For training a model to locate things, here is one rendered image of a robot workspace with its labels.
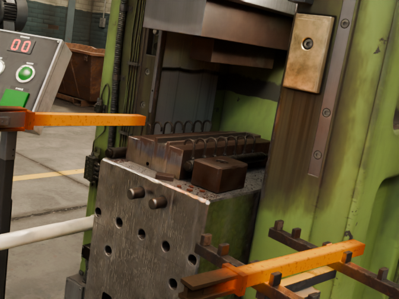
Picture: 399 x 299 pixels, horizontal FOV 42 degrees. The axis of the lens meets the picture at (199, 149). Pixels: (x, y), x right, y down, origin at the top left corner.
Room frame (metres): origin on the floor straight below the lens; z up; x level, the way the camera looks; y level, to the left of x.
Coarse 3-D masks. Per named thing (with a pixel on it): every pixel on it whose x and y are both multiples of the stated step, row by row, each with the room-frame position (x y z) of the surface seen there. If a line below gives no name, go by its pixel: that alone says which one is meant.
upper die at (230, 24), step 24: (168, 0) 1.32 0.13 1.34; (192, 0) 1.27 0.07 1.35; (216, 0) 1.28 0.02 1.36; (144, 24) 1.37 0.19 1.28; (168, 24) 1.31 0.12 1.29; (192, 24) 1.27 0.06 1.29; (216, 24) 1.29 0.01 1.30; (240, 24) 1.36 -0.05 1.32; (264, 24) 1.45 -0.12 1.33; (288, 24) 1.54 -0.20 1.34
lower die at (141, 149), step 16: (128, 144) 1.37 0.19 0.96; (144, 144) 1.33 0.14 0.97; (176, 144) 1.30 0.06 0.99; (192, 144) 1.34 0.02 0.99; (208, 144) 1.37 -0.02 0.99; (224, 144) 1.41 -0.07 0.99; (240, 144) 1.44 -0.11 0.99; (256, 144) 1.50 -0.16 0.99; (144, 160) 1.33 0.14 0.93; (160, 160) 1.29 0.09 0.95; (176, 160) 1.26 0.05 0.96; (176, 176) 1.25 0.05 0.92
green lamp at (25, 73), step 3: (27, 66) 1.50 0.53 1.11; (21, 69) 1.50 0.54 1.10; (24, 69) 1.49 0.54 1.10; (27, 69) 1.49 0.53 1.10; (30, 69) 1.49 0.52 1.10; (18, 72) 1.49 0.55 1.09; (21, 72) 1.49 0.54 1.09; (24, 72) 1.49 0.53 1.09; (27, 72) 1.49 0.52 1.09; (30, 72) 1.49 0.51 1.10; (18, 75) 1.49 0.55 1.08; (21, 75) 1.48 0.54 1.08; (24, 75) 1.48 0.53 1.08; (27, 75) 1.48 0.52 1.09; (30, 75) 1.48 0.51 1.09; (21, 78) 1.48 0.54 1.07; (24, 78) 1.48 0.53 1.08; (27, 78) 1.48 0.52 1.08
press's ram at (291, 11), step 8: (232, 0) 1.29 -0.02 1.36; (240, 0) 1.27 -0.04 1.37; (248, 0) 1.29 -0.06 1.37; (256, 0) 1.32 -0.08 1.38; (264, 0) 1.34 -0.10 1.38; (272, 0) 1.37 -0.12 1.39; (280, 0) 1.40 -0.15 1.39; (264, 8) 1.39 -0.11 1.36; (272, 8) 1.38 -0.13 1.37; (280, 8) 1.41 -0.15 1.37; (288, 8) 1.44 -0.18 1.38; (288, 16) 1.53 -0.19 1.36
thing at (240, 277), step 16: (352, 240) 0.98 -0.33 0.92; (288, 256) 0.84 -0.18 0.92; (304, 256) 0.85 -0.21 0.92; (320, 256) 0.87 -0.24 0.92; (336, 256) 0.90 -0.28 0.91; (352, 256) 0.94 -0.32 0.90; (208, 272) 0.72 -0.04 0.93; (224, 272) 0.73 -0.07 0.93; (240, 272) 0.73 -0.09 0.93; (256, 272) 0.76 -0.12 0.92; (272, 272) 0.78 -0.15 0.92; (288, 272) 0.81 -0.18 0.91; (192, 288) 0.67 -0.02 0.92; (208, 288) 0.70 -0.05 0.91; (224, 288) 0.72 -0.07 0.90; (240, 288) 0.72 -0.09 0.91
